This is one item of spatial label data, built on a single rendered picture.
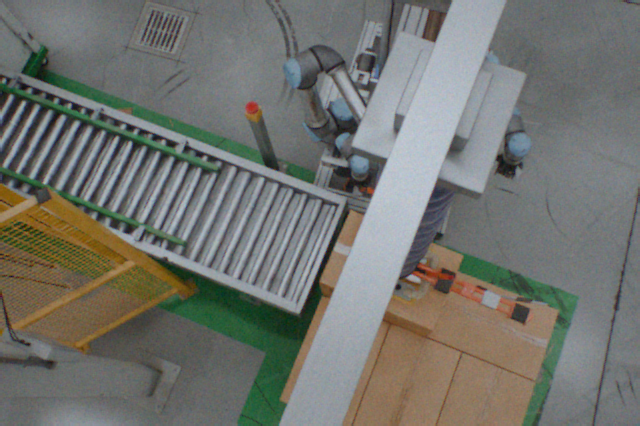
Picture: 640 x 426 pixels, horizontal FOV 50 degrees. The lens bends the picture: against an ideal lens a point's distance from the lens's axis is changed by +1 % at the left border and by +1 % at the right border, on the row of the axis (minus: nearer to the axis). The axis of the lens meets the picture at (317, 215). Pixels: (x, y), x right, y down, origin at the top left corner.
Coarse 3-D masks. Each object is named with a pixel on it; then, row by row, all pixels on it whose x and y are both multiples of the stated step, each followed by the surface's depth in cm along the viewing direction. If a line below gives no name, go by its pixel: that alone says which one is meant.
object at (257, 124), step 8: (256, 120) 358; (256, 128) 371; (264, 128) 379; (256, 136) 385; (264, 136) 385; (264, 144) 393; (264, 152) 408; (272, 152) 416; (264, 160) 425; (272, 160) 424; (272, 168) 435
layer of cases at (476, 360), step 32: (320, 320) 371; (384, 320) 370; (448, 320) 368; (480, 320) 367; (512, 320) 366; (544, 320) 366; (384, 352) 365; (416, 352) 365; (448, 352) 364; (480, 352) 363; (512, 352) 362; (544, 352) 362; (288, 384) 364; (384, 384) 361; (416, 384) 360; (448, 384) 360; (480, 384) 359; (512, 384) 358; (352, 416) 358; (384, 416) 357; (416, 416) 356; (448, 416) 356; (480, 416) 355; (512, 416) 354
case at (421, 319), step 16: (352, 224) 343; (352, 240) 341; (336, 256) 339; (448, 256) 337; (336, 272) 337; (432, 288) 333; (400, 304) 332; (416, 304) 331; (432, 304) 331; (400, 320) 343; (416, 320) 329; (432, 320) 329
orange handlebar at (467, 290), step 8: (368, 192) 321; (416, 272) 310; (432, 280) 309; (456, 280) 308; (456, 288) 307; (464, 288) 307; (472, 288) 307; (480, 288) 307; (464, 296) 307; (472, 296) 306; (512, 304) 304; (504, 312) 304; (528, 320) 302
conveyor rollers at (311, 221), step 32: (0, 96) 417; (128, 192) 398; (160, 192) 396; (192, 192) 394; (224, 192) 392; (256, 192) 391; (288, 192) 390; (128, 224) 392; (160, 224) 390; (192, 224) 388; (224, 224) 387; (256, 224) 386; (288, 224) 387; (192, 256) 383; (224, 256) 383
